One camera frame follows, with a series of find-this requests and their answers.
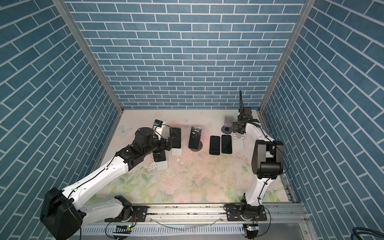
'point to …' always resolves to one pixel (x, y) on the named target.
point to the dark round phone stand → (196, 150)
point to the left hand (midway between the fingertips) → (171, 136)
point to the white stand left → (162, 165)
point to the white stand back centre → (176, 151)
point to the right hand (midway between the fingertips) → (241, 127)
